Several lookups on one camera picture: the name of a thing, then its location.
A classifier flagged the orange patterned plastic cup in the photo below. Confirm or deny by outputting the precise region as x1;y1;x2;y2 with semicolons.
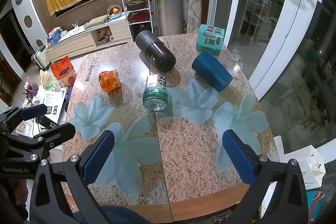
98;70;121;93

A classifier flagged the clear cup green band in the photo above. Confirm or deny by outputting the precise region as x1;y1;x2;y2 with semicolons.
142;74;168;111

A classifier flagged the white paper bag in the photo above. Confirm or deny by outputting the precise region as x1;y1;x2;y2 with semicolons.
274;135;326;190

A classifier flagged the orange tissue pack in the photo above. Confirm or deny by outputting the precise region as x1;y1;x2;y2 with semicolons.
50;56;74;80

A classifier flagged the white tv cabinet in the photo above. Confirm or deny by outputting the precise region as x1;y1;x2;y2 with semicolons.
46;13;131;62

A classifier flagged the green folded cushion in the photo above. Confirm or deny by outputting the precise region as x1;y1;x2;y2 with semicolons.
84;15;109;30

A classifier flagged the fruit bowl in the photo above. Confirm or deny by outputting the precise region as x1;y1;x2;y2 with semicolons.
107;5;122;19

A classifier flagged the dark blue tumbler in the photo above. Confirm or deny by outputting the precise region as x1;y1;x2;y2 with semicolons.
192;52;233;92

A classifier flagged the white metal shelf rack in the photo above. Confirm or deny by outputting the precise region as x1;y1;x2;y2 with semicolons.
121;0;154;42

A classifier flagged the teal cardboard box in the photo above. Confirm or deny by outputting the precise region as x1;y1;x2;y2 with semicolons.
196;24;225;56

